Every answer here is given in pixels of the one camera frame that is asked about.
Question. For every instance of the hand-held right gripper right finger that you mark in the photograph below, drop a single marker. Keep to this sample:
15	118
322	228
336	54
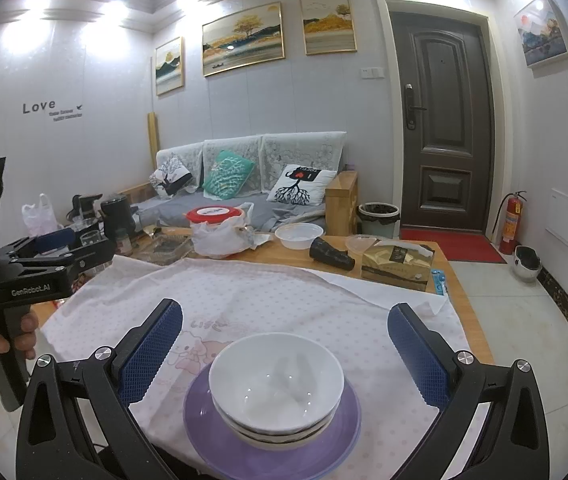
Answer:
416	360

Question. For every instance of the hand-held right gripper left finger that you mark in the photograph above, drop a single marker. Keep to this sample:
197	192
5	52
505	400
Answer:
151	355

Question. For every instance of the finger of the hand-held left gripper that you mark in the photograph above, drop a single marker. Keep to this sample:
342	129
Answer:
54	239
89	252

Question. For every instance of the purple plate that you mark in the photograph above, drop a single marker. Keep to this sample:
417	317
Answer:
204	425

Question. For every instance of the white ceramic bowl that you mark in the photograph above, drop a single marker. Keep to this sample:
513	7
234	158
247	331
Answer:
274	375
276	430

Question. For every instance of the cream ceramic bowl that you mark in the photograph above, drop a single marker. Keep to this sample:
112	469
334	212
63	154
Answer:
276	446

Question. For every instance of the clear glass cup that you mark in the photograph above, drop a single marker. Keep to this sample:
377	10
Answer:
90	239

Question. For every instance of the translucent plastic bag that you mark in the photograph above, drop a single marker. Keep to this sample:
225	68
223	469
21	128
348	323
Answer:
39	217

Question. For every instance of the small glass jar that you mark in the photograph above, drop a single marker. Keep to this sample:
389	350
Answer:
123	242

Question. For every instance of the black electric kettle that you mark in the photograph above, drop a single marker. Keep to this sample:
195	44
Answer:
116	215

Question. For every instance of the black coffee machine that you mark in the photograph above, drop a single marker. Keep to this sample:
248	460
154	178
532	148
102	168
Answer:
86	205

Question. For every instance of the glass tray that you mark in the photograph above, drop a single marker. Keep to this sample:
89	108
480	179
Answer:
166	247

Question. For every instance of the blue packet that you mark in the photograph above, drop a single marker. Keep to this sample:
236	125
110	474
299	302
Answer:
440	281

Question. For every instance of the gold tissue box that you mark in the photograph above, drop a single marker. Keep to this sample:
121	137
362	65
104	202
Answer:
396	265

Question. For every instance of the black and white cushion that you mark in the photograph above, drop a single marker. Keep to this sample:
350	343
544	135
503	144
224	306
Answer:
171	175

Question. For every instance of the red doormat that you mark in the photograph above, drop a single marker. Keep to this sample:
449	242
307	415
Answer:
449	247

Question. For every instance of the pink dotted tablecloth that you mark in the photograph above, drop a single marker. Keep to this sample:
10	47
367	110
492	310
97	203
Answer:
264	300

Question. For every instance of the wooden plank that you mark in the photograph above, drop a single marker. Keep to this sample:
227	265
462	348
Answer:
152	140

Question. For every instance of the clear plastic container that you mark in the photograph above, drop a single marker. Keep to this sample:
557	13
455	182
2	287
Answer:
359	244

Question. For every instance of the red lid plastic container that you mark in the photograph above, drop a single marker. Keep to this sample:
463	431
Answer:
219	242

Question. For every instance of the black pouch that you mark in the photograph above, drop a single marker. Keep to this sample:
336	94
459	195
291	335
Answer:
331	255

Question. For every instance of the trash bin with black liner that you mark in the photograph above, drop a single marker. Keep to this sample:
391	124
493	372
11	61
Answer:
378	220

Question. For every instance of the metal pot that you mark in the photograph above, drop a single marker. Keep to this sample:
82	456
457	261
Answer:
526	262

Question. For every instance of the teal leaf cushion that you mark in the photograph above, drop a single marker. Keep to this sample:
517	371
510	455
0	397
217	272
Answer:
228	175

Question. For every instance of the grey sofa with lace cover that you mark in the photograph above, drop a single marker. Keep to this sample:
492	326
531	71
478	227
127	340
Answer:
244	210

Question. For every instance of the red fire extinguisher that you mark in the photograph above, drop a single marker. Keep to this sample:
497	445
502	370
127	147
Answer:
511	225

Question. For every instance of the white plastic bowl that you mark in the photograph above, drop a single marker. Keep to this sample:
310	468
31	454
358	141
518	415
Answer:
296	235

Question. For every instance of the small framed landscape painting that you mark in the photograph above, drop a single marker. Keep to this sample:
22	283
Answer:
170	66

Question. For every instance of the white cushion with black tree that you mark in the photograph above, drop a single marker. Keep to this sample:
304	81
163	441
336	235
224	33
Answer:
299	185

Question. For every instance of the dark brown door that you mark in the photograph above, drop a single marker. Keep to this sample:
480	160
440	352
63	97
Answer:
444	135

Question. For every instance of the large framed landscape painting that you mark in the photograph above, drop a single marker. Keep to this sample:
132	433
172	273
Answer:
242	40

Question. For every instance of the framed yellow tree painting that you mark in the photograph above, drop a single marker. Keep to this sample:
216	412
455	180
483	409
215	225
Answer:
327	24

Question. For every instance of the unframed mountain canvas painting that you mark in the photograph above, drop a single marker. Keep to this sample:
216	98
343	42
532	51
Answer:
544	30

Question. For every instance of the black wall lettering sticker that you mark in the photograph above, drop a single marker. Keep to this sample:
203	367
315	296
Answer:
39	108

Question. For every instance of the white wall panel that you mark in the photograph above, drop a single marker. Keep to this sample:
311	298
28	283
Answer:
561	217

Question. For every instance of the white light switch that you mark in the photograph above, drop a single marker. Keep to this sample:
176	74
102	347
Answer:
371	73

